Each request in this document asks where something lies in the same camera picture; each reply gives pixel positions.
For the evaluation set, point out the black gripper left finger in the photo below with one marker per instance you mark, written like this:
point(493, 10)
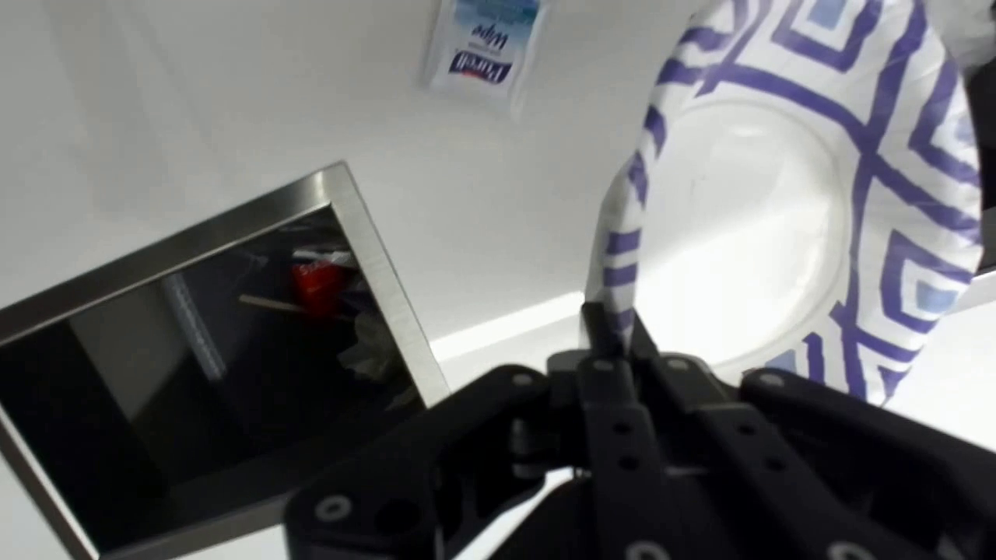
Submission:
point(457, 468)

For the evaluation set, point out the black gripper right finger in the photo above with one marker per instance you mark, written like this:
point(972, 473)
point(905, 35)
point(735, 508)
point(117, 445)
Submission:
point(828, 468)

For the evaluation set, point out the blue patterned paper bowl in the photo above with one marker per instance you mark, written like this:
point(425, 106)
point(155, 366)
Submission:
point(750, 206)

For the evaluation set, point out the red trash item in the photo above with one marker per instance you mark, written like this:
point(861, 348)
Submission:
point(317, 283)

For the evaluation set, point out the steel framed trash opening dark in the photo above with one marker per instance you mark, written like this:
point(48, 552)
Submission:
point(207, 394)

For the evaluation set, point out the blue white wipe packet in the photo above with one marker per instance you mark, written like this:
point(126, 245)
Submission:
point(483, 48)

